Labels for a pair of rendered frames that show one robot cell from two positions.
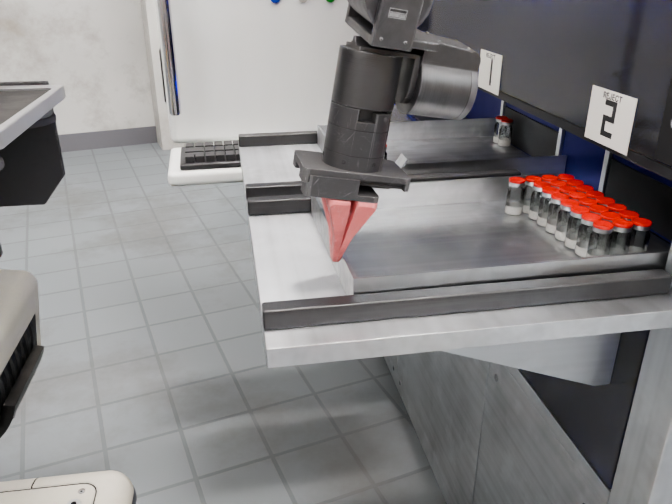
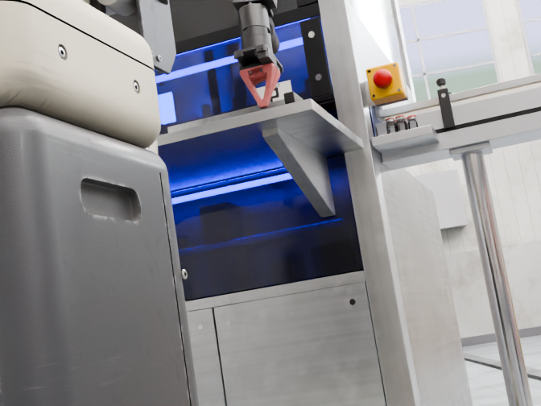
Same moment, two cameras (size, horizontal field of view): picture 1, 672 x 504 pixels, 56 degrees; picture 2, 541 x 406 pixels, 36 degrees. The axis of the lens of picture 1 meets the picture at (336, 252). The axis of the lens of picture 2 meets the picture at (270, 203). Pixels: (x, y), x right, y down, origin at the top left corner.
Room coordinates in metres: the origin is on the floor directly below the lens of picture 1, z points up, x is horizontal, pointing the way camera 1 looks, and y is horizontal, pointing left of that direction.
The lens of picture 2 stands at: (-0.10, 1.32, 0.49)
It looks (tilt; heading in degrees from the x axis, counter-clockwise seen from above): 9 degrees up; 298
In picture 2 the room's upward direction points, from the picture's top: 9 degrees counter-clockwise
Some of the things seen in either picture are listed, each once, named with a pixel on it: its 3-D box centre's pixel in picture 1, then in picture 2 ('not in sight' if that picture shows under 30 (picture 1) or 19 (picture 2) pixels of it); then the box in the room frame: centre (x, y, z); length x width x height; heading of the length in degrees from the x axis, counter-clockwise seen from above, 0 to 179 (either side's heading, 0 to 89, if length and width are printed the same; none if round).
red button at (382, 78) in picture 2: not in sight; (382, 79); (0.45, -0.33, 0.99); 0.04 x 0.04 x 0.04; 10
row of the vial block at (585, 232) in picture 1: (562, 217); not in sight; (0.69, -0.27, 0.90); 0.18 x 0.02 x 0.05; 11
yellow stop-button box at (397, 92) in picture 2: not in sight; (386, 84); (0.46, -0.37, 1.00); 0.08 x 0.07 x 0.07; 100
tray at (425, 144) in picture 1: (430, 149); not in sight; (1.02, -0.16, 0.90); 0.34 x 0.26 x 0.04; 100
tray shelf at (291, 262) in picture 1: (418, 202); (185, 166); (0.84, -0.12, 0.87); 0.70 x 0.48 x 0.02; 10
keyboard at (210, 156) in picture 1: (277, 150); not in sight; (1.30, 0.12, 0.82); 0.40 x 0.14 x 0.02; 102
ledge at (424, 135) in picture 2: not in sight; (406, 141); (0.45, -0.42, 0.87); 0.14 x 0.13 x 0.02; 100
